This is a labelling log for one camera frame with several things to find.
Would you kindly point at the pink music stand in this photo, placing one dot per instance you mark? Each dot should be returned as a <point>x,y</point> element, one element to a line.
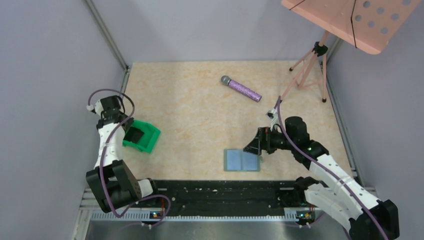
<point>368,25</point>

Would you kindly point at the purple glitter microphone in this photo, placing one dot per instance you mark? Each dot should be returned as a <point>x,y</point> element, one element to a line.
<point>233,84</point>

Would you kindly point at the green plastic bin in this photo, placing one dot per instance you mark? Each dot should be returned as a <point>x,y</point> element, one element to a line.
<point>149,139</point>

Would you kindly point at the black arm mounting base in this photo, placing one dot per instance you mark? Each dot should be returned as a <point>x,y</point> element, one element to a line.
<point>230,198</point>

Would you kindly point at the sage green card holder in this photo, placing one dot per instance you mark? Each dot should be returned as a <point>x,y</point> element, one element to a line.
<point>236,160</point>

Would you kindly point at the aluminium front rail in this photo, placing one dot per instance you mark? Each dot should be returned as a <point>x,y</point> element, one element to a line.
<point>148,219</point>

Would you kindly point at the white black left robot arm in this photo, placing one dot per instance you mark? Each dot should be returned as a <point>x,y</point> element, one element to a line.
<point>112,183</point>

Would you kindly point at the black card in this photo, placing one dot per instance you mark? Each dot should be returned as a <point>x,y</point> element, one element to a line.
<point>133,135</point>

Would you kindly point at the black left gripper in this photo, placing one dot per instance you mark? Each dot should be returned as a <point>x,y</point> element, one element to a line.
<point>125,125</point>

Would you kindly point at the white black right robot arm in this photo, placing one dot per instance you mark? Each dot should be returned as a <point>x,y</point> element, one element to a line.
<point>334,179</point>

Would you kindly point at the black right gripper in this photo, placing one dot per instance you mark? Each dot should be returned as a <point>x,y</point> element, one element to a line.
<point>263,140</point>

